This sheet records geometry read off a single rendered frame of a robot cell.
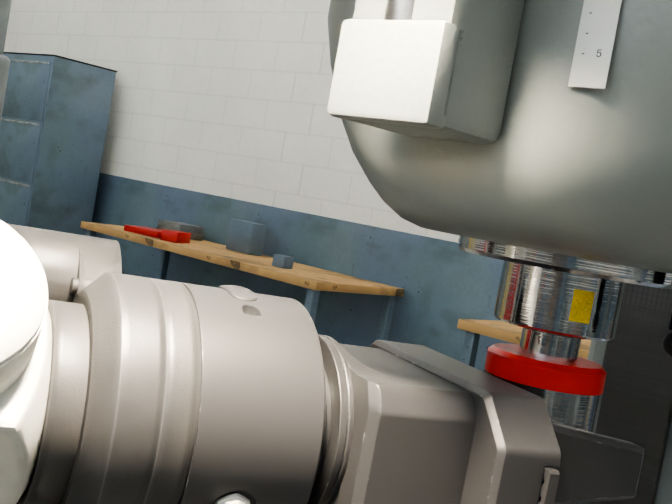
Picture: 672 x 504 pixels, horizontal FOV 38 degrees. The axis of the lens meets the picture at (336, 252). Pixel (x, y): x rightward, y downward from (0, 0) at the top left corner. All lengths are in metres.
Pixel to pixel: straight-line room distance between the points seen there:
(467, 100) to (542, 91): 0.03
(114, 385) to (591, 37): 0.17
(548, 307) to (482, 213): 0.07
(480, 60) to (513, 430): 0.12
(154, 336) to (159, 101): 7.30
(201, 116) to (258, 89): 0.60
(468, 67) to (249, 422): 0.12
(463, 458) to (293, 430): 0.06
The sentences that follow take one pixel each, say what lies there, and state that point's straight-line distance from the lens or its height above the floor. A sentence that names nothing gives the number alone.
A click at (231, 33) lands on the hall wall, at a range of 7.11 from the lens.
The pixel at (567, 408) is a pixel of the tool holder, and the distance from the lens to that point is 0.38.
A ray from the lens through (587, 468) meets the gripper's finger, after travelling 0.38.
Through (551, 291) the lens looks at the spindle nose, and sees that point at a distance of 0.37.
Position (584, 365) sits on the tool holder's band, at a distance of 0.39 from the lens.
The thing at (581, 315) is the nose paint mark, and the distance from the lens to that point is 0.37.
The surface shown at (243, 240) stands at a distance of 6.19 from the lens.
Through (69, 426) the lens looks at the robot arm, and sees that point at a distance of 0.30.
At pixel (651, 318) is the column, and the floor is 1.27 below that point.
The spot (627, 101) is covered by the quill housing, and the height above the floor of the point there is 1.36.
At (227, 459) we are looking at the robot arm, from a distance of 0.30.
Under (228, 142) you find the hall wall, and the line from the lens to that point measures 6.91.
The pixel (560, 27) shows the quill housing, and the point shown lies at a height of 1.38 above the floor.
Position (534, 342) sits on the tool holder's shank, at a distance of 0.39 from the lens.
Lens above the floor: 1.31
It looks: 3 degrees down
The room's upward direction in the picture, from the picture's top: 10 degrees clockwise
